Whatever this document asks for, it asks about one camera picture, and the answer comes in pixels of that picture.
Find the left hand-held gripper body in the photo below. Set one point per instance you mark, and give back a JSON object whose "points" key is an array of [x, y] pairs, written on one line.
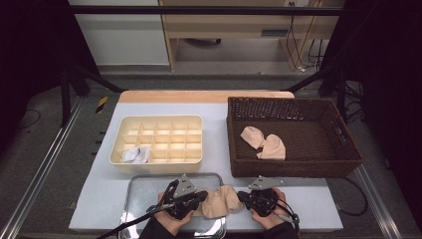
{"points": [[185, 189]]}

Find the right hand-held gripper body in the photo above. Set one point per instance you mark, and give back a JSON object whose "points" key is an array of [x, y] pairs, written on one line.
{"points": [[265, 183]]}

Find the shiny metal tray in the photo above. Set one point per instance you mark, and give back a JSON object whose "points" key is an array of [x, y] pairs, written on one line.
{"points": [[142, 195]]}

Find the white sock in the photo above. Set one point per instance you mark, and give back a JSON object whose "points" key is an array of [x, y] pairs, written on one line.
{"points": [[131, 155], [144, 154]]}

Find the cream divided organizer box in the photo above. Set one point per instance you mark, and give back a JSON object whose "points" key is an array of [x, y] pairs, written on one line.
{"points": [[162, 137]]}

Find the brown wicker basket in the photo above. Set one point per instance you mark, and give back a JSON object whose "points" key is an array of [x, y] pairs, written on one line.
{"points": [[315, 149]]}

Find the person's right hand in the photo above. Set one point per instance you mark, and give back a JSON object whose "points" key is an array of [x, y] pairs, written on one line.
{"points": [[273, 220]]}

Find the person's left hand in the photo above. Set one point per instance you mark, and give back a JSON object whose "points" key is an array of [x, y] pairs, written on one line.
{"points": [[172, 224]]}

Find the black metal stand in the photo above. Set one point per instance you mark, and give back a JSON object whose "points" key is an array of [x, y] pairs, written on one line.
{"points": [[341, 93], [65, 99]]}

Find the yellow black tape strip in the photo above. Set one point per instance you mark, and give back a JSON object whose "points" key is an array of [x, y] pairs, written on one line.
{"points": [[102, 104]]}

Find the white plug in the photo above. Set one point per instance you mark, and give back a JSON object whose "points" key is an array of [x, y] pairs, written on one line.
{"points": [[301, 69]]}

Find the white cabinet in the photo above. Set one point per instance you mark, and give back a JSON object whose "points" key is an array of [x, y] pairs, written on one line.
{"points": [[122, 43]]}

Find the light wooden desk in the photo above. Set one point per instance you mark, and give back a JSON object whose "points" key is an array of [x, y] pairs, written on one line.
{"points": [[232, 25]]}

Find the black curtain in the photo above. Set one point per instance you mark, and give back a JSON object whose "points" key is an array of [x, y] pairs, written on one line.
{"points": [[26, 49], [391, 66]]}

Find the black metal crossbar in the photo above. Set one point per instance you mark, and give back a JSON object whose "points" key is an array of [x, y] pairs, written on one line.
{"points": [[199, 10]]}

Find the aluminium floor rail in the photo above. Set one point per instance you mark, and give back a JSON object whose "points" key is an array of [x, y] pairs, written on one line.
{"points": [[378, 205], [43, 166]]}

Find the wall socket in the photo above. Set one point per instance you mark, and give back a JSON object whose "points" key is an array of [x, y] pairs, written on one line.
{"points": [[292, 4]]}

